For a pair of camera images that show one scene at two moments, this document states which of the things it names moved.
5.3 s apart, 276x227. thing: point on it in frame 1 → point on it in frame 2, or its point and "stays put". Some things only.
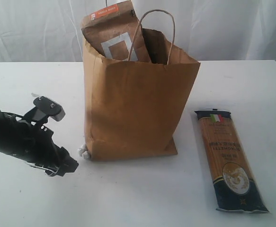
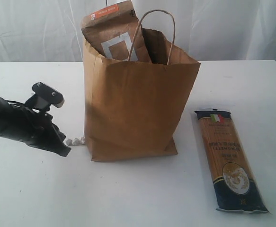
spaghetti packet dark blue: x=235 y=188 stays put
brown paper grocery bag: x=133 y=108 stays put
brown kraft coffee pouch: x=115 y=33 stays put
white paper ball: x=85 y=155 → x=69 y=142
